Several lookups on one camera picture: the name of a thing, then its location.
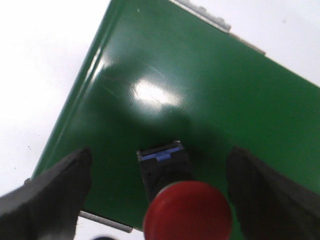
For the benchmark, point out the green conveyor belt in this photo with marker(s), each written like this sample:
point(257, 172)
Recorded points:
point(275, 114)

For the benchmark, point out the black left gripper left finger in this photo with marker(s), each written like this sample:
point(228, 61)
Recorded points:
point(47, 207)

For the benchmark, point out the aluminium conveyor frame rail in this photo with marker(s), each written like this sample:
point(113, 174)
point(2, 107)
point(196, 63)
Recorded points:
point(207, 17)

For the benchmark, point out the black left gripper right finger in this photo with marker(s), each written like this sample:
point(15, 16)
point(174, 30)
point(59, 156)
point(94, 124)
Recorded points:
point(268, 205)

